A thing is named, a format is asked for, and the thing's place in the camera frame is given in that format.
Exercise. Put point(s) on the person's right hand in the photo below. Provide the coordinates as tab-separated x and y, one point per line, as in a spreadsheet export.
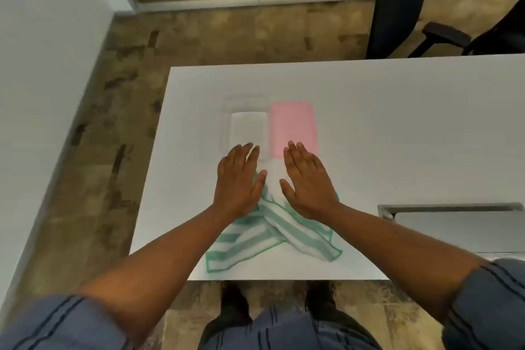
309	187

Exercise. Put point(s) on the clear plastic container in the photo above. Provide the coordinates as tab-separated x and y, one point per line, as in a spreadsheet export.
245	128

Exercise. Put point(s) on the person's left forearm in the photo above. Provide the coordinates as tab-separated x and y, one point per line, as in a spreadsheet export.
164	263

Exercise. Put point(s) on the blue striped shirt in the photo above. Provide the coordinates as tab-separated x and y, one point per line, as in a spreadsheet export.
61	323

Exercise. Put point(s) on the person's left hand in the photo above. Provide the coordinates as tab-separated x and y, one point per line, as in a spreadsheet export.
236	185

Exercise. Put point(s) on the black office chair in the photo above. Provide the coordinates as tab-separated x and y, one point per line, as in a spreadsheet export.
400	5

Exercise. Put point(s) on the green striped towel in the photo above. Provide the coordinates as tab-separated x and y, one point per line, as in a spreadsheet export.
246	243

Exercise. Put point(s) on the pink plastic lid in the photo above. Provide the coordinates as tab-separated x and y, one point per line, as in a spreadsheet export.
293	124

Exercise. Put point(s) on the black trousers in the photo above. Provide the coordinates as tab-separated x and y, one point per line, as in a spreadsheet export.
234	308

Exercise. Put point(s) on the person's right forearm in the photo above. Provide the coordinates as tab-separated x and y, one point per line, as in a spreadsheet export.
402	255

